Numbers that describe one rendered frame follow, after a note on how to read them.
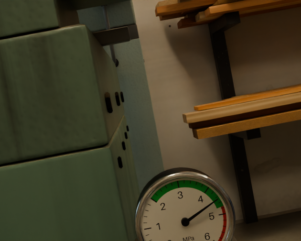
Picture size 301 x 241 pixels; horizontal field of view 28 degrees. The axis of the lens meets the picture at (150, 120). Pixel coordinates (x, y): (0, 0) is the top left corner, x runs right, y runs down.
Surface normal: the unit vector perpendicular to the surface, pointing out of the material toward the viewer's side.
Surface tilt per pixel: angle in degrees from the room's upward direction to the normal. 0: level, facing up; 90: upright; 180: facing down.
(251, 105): 89
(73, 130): 90
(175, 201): 90
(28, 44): 90
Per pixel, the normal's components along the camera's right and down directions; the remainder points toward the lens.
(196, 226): 0.03, 0.05
